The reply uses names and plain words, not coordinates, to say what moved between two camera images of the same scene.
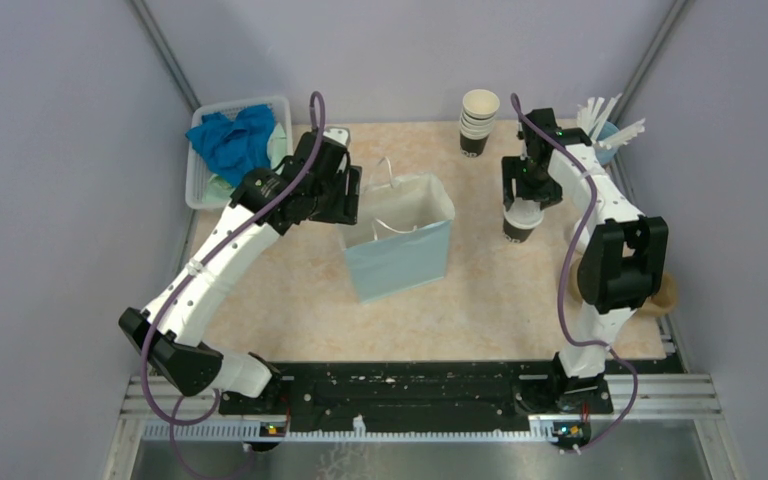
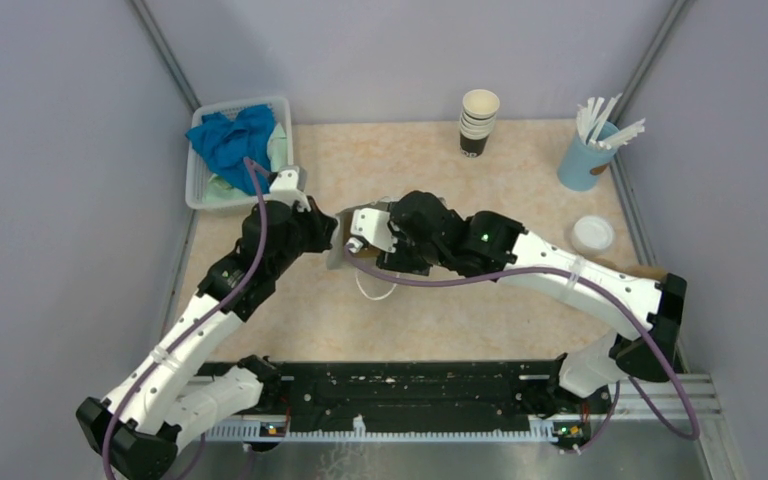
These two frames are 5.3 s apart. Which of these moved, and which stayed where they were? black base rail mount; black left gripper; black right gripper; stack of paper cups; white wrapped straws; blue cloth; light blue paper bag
Moved: black right gripper; light blue paper bag; black left gripper
Stayed: blue cloth; white wrapped straws; black base rail mount; stack of paper cups
